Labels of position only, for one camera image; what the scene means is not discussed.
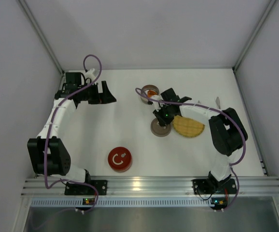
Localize taupe round lid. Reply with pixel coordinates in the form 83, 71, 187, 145
150, 118, 171, 137

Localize orange fried chicken piece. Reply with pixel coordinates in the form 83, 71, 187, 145
146, 90, 158, 98

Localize steel food tongs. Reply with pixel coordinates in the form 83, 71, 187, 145
215, 97, 221, 109

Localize red round lid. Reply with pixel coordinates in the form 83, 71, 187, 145
107, 147, 133, 165

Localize steel bowl red base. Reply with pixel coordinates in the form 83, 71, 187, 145
110, 161, 132, 173

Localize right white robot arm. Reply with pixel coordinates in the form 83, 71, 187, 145
149, 88, 248, 194

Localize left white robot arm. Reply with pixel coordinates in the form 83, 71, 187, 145
27, 69, 116, 196

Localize round bamboo tray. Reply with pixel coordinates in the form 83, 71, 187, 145
172, 116, 205, 138

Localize steel bowl taupe base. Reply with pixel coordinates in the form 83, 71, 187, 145
140, 85, 159, 105

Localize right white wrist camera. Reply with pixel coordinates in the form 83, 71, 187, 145
148, 95, 164, 112

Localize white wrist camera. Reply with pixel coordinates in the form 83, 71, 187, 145
84, 69, 96, 83
148, 95, 164, 112

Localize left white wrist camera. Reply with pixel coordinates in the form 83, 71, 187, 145
84, 69, 96, 83

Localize left aluminium frame post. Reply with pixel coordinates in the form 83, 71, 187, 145
16, 0, 64, 76

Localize aluminium frame post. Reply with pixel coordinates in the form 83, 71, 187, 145
232, 0, 278, 74
16, 0, 64, 76

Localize right aluminium frame post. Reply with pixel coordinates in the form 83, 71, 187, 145
232, 0, 278, 74

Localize aluminium mounting rail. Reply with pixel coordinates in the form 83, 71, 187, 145
21, 176, 279, 197

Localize slotted cable duct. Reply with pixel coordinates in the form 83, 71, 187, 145
30, 197, 225, 208

